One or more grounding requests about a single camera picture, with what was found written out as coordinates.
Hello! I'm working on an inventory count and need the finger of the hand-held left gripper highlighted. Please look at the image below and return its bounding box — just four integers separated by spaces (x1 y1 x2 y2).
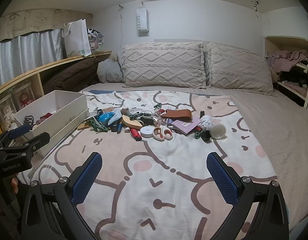
0 124 33 147
0 132 51 156

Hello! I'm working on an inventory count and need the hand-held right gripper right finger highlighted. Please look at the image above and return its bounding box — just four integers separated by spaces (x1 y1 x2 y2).
206 152 290 240

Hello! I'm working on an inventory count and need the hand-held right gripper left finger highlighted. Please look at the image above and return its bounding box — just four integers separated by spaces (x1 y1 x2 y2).
20 152 104 240

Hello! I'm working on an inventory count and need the white storage box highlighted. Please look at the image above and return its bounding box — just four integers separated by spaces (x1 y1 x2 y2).
13 90 90 155

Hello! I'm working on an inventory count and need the green clothes peg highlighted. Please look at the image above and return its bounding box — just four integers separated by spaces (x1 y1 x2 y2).
89 119 107 133

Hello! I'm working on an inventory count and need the person's left hand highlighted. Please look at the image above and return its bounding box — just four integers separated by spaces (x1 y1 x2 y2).
9 176 20 197

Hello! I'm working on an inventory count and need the black hair claw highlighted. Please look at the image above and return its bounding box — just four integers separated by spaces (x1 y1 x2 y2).
23 115 35 130

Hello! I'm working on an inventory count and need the clear display case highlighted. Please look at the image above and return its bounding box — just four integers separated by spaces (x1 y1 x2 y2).
0 94 17 130

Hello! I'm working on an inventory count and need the small stuffed doll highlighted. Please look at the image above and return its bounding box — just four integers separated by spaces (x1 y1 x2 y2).
18 94 32 107

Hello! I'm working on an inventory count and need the white speckled cloth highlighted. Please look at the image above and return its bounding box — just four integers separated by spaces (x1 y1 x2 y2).
199 115 214 132

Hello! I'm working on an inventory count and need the purple notebook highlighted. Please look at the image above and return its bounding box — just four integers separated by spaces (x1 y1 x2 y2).
172 119 202 136

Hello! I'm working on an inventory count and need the pale blue plastic packet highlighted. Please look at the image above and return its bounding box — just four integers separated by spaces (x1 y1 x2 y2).
108 107 123 125

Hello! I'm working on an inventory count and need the printed cartoon blanket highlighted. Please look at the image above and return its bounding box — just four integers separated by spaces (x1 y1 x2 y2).
27 90 278 240

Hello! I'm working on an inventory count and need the curved wooden piece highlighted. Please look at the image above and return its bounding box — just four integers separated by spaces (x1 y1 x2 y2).
121 114 142 130

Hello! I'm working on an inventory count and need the brown folded blanket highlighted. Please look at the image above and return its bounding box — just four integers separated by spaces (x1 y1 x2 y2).
42 57 104 93

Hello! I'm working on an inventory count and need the bed with beige sheet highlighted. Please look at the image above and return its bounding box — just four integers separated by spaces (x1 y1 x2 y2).
78 82 308 233

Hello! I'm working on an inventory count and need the white round tape measure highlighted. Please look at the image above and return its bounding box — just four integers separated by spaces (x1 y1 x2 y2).
140 126 155 138

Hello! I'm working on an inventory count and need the wooden bedside shelf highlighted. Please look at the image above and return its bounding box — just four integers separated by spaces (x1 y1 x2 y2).
0 51 112 135

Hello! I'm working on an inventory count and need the grey curtain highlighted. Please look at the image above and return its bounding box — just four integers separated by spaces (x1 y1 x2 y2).
0 29 65 90

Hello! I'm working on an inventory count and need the brown leather case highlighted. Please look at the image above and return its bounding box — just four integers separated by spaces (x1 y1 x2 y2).
160 109 192 122

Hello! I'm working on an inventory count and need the clear bag of pink beads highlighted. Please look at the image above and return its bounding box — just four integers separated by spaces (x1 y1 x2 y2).
154 114 169 128

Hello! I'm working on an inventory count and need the grey cushion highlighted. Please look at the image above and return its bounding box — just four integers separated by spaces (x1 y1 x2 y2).
97 59 124 83

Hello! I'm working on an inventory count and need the white shopping bag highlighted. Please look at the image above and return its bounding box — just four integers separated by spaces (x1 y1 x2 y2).
62 19 92 58

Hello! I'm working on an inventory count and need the beige textured pillow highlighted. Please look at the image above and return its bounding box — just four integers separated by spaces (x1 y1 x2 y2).
206 42 274 96
121 41 207 89

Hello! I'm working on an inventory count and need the beige printed valance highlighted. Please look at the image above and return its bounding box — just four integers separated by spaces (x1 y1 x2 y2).
0 8 93 46

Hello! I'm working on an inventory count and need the clear bag of photos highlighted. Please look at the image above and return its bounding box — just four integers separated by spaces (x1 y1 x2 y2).
87 27 104 53

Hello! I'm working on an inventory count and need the pile of clothes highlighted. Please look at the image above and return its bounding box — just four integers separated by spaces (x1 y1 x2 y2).
266 50 308 73

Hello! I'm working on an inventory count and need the wooden wall shelf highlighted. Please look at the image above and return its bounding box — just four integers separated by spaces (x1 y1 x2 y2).
263 35 308 108

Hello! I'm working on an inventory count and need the wall hook with white cable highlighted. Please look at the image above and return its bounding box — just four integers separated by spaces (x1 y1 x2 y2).
118 4 124 45

